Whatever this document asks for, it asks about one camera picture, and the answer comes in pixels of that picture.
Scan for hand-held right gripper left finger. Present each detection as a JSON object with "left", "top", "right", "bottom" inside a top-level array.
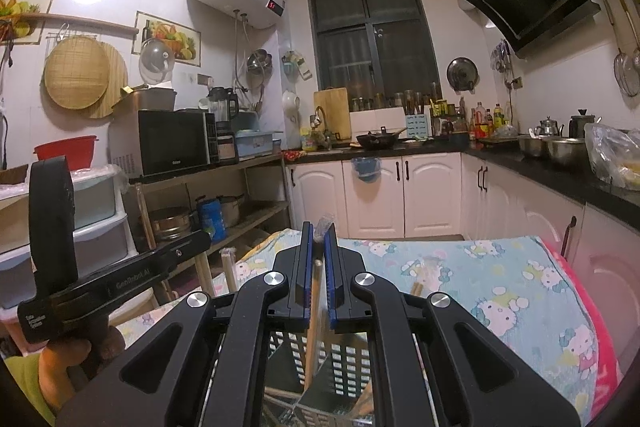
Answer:
[{"left": 55, "top": 221, "right": 316, "bottom": 427}]

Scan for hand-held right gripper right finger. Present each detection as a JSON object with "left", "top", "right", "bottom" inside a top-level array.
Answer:
[{"left": 324, "top": 223, "right": 583, "bottom": 427}]

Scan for chopstick pair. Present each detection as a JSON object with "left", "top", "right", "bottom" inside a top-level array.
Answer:
[
  {"left": 220, "top": 248, "right": 239, "bottom": 296},
  {"left": 302, "top": 216, "right": 335, "bottom": 395},
  {"left": 409, "top": 256, "right": 446, "bottom": 297}
]

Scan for green perforated utensil holder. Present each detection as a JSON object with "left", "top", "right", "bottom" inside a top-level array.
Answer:
[{"left": 262, "top": 331, "right": 373, "bottom": 427}]

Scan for person's left forearm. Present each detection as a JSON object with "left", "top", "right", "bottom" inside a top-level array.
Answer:
[{"left": 4, "top": 353, "right": 57, "bottom": 426}]

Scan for row of hanging kitchen utensils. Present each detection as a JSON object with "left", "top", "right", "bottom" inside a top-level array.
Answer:
[{"left": 600, "top": 0, "right": 640, "bottom": 98}]

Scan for person's left hand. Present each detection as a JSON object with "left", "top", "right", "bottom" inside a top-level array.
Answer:
[{"left": 40, "top": 324, "right": 126, "bottom": 414}]

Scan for pastel plastic drawer tower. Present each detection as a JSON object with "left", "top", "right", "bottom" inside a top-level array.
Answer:
[{"left": 65, "top": 163, "right": 139, "bottom": 259}]

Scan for red plastic basin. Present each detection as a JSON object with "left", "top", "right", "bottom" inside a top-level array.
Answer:
[{"left": 34, "top": 136, "right": 98, "bottom": 172}]

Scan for kitchen shelf rack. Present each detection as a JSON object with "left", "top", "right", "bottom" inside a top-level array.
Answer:
[{"left": 127, "top": 152, "right": 294, "bottom": 304}]

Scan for blue canister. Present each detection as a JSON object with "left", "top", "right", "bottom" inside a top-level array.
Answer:
[{"left": 196, "top": 197, "right": 226, "bottom": 244}]

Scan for blue hanging bag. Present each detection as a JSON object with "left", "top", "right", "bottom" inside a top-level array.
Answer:
[{"left": 351, "top": 157, "right": 381, "bottom": 184}]

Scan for stacked steel pots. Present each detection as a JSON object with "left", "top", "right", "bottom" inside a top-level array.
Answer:
[{"left": 147, "top": 207, "right": 194, "bottom": 244}]

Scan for white base cabinets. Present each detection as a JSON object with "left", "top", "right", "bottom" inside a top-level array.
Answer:
[{"left": 286, "top": 151, "right": 640, "bottom": 358}]

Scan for blue dish box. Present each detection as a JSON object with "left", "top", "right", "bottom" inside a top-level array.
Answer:
[{"left": 235, "top": 129, "right": 281, "bottom": 158}]

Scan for black microwave oven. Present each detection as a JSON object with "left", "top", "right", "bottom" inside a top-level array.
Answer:
[{"left": 109, "top": 108, "right": 219, "bottom": 181}]

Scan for small black appliance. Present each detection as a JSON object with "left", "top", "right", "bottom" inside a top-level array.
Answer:
[{"left": 216, "top": 133, "right": 240, "bottom": 166}]

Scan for black wok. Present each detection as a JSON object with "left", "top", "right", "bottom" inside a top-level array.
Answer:
[{"left": 356, "top": 126, "right": 407, "bottom": 151}]

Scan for cartoon cat printed tablecloth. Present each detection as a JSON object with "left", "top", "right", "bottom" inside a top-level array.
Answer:
[{"left": 107, "top": 229, "right": 601, "bottom": 427}]

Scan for kitchen faucet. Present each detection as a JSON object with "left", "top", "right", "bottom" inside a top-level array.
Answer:
[{"left": 312, "top": 106, "right": 332, "bottom": 148}]

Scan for round bamboo lid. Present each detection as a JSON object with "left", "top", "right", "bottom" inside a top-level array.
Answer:
[{"left": 44, "top": 35, "right": 111, "bottom": 110}]

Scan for metal baking tray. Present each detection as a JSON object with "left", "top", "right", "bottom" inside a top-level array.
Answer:
[{"left": 111, "top": 87, "right": 178, "bottom": 114}]

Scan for round wooden board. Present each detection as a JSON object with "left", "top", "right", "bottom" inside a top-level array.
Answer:
[{"left": 90, "top": 40, "right": 130, "bottom": 119}]

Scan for wooden cutting board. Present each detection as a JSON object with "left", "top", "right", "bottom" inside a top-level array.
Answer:
[{"left": 313, "top": 88, "right": 351, "bottom": 142}]

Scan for blue cutlery block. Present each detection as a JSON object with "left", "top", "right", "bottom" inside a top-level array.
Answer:
[{"left": 405, "top": 113, "right": 432, "bottom": 139}]

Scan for blender jug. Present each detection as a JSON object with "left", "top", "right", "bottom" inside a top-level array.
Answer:
[{"left": 207, "top": 87, "right": 240, "bottom": 135}]

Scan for row of spice jars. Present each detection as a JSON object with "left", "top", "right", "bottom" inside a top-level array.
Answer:
[{"left": 350, "top": 89, "right": 442, "bottom": 114}]

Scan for glass pot lid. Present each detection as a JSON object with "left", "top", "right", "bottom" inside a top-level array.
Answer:
[{"left": 139, "top": 38, "right": 176, "bottom": 86}]

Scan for hanging sponge rack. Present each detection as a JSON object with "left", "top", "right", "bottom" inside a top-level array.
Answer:
[{"left": 280, "top": 51, "right": 314, "bottom": 81}]

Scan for hanging steel colander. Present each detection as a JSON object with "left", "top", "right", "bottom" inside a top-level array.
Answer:
[{"left": 246, "top": 49, "right": 274, "bottom": 76}]

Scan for group of condiment bottles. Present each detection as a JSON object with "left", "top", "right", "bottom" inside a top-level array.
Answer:
[{"left": 432, "top": 99, "right": 507, "bottom": 141}]

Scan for black kitchen countertop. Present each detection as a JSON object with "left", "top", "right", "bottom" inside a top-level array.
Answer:
[{"left": 282, "top": 138, "right": 640, "bottom": 228}]

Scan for dark kitchen window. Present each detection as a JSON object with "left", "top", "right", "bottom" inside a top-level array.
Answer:
[{"left": 306, "top": 0, "right": 437, "bottom": 108}]

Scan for hanging steel pot lid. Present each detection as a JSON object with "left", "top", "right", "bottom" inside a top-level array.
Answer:
[{"left": 446, "top": 57, "right": 480, "bottom": 92}]

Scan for steel pots on countertop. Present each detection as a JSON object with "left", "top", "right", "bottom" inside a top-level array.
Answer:
[{"left": 517, "top": 134, "right": 589, "bottom": 168}]

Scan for steel kettle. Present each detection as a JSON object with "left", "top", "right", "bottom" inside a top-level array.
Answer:
[{"left": 533, "top": 117, "right": 565, "bottom": 138}]

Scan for pink blanket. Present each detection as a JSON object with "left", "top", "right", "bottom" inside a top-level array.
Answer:
[{"left": 542, "top": 236, "right": 624, "bottom": 389}]

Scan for black pot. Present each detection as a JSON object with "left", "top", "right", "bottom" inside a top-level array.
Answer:
[{"left": 568, "top": 109, "right": 601, "bottom": 139}]

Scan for clear plastic bag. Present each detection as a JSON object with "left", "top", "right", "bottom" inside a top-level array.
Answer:
[{"left": 583, "top": 123, "right": 640, "bottom": 191}]

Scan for fruit wall poster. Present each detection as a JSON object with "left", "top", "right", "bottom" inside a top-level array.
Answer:
[
  {"left": 132, "top": 11, "right": 201, "bottom": 66},
  {"left": 0, "top": 0, "right": 55, "bottom": 46}
]

